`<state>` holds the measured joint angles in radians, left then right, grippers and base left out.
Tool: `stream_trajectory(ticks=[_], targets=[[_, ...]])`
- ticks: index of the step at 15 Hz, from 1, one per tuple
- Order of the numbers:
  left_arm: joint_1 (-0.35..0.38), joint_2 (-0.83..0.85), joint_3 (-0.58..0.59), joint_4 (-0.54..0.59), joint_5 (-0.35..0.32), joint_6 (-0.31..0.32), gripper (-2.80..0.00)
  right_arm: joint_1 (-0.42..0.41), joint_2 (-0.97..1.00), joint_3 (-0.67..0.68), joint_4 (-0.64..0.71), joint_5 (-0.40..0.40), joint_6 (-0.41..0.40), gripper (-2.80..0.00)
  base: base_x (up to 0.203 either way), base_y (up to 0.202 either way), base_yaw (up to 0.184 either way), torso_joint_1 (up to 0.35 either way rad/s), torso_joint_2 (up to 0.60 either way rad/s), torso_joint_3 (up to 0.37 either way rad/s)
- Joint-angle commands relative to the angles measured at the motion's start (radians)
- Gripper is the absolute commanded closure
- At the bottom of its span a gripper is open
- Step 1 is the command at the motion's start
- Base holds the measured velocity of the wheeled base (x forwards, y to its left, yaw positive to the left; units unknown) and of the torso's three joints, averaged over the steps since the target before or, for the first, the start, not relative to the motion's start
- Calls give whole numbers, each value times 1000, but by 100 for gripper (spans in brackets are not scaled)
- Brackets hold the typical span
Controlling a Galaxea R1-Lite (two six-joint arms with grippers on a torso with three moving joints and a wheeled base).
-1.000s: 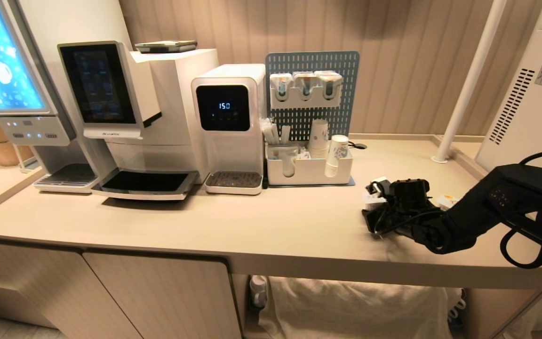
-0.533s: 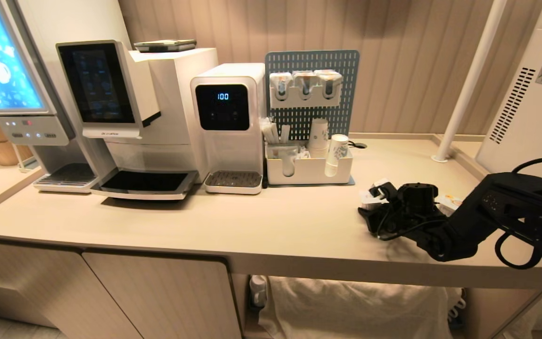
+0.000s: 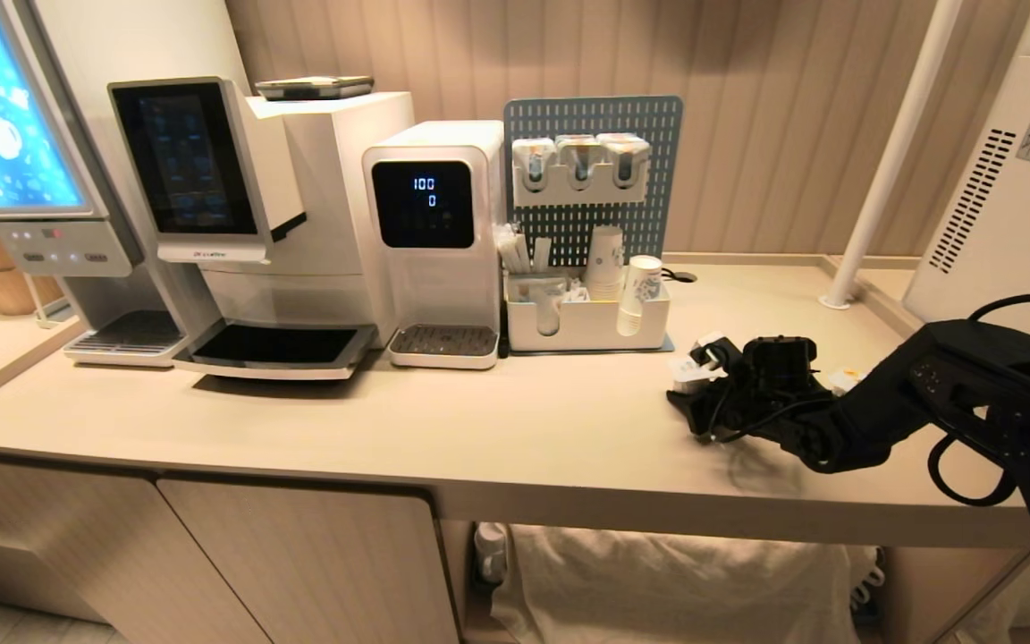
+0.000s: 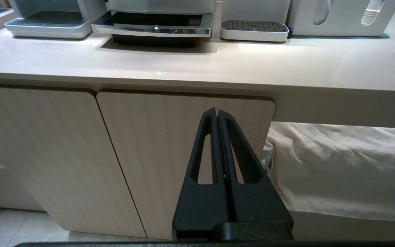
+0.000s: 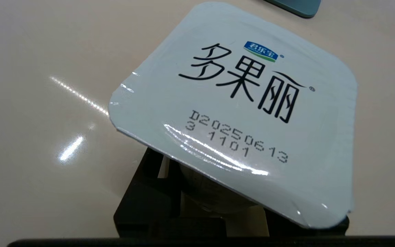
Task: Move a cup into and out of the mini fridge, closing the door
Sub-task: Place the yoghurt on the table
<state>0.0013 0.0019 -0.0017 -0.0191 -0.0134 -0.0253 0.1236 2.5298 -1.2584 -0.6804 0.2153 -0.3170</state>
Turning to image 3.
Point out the white pegboard shelf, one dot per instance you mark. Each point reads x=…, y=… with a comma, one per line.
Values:
x=578, y=190

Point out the white countertop organizer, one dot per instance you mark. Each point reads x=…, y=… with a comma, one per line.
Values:
x=586, y=326

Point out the white coffee machine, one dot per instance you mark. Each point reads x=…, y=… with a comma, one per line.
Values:
x=300, y=224

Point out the blue pegboard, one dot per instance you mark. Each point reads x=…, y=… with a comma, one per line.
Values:
x=649, y=179

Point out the white water dispenser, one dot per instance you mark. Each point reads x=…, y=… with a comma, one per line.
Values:
x=430, y=259

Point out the beige cabinet door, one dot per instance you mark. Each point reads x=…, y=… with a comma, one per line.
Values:
x=86, y=555
x=327, y=572

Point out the drink kiosk with blue screen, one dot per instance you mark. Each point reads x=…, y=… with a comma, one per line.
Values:
x=23, y=134

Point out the dark tray on coffee machine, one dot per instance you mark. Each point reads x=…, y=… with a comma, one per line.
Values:
x=314, y=87

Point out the white cloth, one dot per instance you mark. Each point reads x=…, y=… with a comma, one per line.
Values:
x=676, y=590

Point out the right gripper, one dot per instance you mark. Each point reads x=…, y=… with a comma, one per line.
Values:
x=779, y=367

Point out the tilted paper cup stack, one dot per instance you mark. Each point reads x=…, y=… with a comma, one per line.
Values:
x=638, y=286

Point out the white vented appliance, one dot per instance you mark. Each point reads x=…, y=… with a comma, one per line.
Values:
x=998, y=215

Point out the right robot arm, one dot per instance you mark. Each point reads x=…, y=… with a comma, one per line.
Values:
x=944, y=394

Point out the white bottle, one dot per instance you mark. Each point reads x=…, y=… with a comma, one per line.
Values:
x=490, y=550

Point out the white pole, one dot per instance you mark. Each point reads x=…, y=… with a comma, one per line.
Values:
x=890, y=152

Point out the upright paper cup stack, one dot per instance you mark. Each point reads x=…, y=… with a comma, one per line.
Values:
x=605, y=259

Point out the white stirrer bundle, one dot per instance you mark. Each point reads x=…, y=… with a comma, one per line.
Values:
x=515, y=255

